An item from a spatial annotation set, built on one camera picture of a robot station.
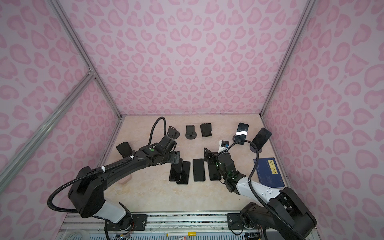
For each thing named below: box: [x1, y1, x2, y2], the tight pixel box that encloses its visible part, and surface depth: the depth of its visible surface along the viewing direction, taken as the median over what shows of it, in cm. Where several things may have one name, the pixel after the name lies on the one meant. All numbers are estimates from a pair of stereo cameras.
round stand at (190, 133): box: [185, 124, 197, 140], surface depth 106 cm
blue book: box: [253, 157, 285, 188], surface depth 90 cm
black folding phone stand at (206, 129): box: [200, 123, 212, 138], surface depth 108 cm
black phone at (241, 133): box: [234, 122, 249, 145], surface depth 102 cm
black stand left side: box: [116, 141, 133, 158], surface depth 97 cm
